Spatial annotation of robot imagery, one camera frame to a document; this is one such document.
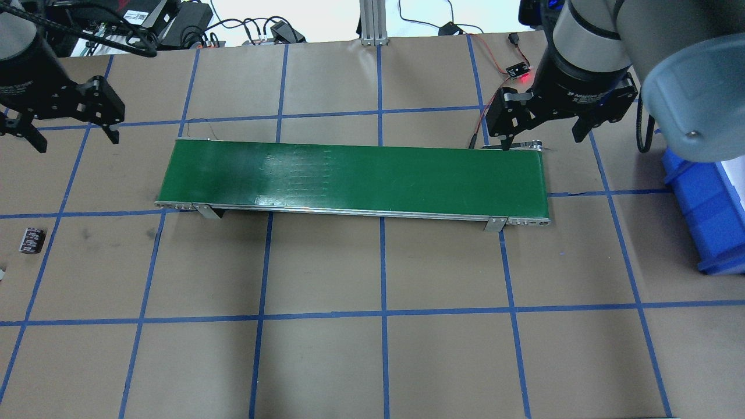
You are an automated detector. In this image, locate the green conveyor belt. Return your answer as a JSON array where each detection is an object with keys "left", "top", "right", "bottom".
[{"left": 155, "top": 139, "right": 551, "bottom": 231}]

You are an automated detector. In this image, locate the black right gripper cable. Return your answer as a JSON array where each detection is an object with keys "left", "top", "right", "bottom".
[{"left": 636, "top": 96, "right": 655, "bottom": 154}]

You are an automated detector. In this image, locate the red black conveyor cable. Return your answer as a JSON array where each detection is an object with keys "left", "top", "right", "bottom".
[{"left": 467, "top": 33, "right": 531, "bottom": 149}]

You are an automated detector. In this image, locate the brown cylindrical capacitor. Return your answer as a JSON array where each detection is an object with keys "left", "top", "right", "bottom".
[{"left": 19, "top": 227, "right": 46, "bottom": 254}]

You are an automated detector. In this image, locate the aluminium frame post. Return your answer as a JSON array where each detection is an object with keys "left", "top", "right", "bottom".
[{"left": 359, "top": 0, "right": 389, "bottom": 46}]

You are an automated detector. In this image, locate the blue plastic bin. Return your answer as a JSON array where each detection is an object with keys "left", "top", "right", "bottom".
[{"left": 662, "top": 149, "right": 744, "bottom": 275}]

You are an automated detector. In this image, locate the black power adapter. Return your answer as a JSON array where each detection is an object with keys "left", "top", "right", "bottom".
[{"left": 269, "top": 20, "right": 307, "bottom": 44}]

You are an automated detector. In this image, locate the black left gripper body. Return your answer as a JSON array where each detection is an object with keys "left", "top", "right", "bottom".
[{"left": 1, "top": 56, "right": 126, "bottom": 129}]

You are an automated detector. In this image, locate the small speed controller board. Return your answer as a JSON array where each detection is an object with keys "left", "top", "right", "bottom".
[{"left": 505, "top": 62, "right": 530, "bottom": 80}]

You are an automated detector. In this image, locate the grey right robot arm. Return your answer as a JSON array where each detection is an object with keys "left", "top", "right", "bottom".
[{"left": 486, "top": 1, "right": 744, "bottom": 162}]

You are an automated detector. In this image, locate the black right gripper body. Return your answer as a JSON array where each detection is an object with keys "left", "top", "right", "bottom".
[{"left": 486, "top": 49, "right": 638, "bottom": 136}]

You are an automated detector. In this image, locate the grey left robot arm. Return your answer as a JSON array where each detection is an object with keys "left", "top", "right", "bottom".
[{"left": 1, "top": 1, "right": 125, "bottom": 153}]

